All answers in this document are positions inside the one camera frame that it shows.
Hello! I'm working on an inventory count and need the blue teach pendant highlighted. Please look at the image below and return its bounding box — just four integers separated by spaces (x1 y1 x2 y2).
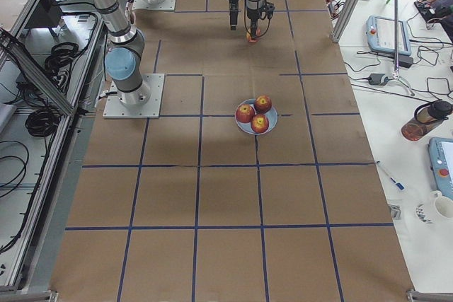
428 137 452 199
366 16 412 56

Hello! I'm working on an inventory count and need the aluminium frame post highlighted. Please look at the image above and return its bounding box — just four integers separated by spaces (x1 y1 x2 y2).
331 0 377 43

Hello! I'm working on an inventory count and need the white mug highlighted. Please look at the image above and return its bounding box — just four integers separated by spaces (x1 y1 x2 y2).
431 190 452 219

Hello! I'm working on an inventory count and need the red apple on plate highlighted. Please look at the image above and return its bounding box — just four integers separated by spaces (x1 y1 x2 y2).
251 114 269 134

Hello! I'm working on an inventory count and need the black power adapter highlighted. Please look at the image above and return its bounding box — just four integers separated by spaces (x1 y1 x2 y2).
367 73 390 86

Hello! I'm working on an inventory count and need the blue white pen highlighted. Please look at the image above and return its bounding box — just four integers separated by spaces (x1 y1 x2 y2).
376 161 405 191

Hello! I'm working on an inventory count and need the red apple with yellow top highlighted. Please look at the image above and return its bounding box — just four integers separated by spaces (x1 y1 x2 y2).
235 103 256 124

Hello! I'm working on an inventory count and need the green tipped grabber stick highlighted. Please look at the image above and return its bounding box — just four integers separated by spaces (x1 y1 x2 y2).
386 0 415 98

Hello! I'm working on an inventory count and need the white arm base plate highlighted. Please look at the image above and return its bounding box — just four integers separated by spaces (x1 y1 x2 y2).
103 74 165 119
132 0 176 11

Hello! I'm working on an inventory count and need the brown water bottle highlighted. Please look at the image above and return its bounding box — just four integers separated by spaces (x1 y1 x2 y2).
401 100 452 141

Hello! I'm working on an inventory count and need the light blue plate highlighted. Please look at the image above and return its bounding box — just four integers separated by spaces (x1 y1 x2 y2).
235 99 278 135

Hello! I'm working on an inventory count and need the red apple plate far side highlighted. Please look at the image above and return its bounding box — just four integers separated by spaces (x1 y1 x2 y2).
253 95 273 114

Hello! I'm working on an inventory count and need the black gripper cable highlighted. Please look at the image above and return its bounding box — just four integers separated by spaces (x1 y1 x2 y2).
256 0 276 38

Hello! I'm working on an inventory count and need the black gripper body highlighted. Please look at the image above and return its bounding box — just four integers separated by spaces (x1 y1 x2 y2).
245 0 275 20
229 0 239 26

